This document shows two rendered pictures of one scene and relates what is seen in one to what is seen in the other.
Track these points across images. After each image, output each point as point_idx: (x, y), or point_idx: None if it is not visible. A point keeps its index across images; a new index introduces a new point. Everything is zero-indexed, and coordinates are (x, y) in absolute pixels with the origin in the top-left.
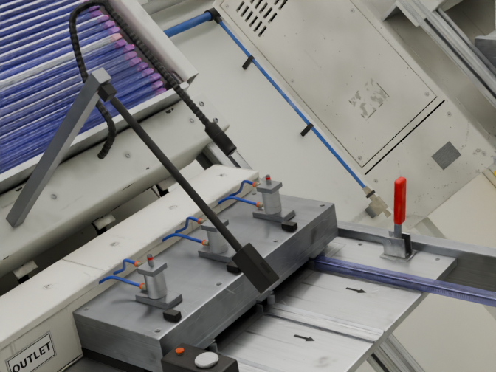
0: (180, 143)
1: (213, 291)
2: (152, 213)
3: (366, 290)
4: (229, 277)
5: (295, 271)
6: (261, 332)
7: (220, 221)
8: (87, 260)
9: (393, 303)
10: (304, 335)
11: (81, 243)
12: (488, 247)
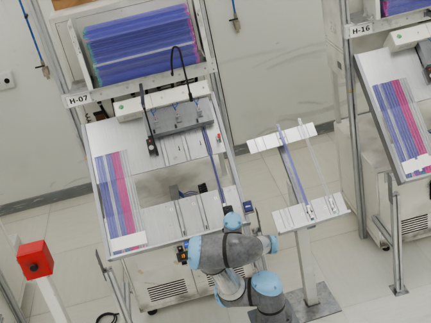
0: (197, 74)
1: (167, 129)
2: (177, 91)
3: (201, 145)
4: (172, 127)
5: None
6: (174, 139)
7: (153, 140)
8: (152, 99)
9: (201, 153)
10: (179, 147)
11: None
12: (231, 156)
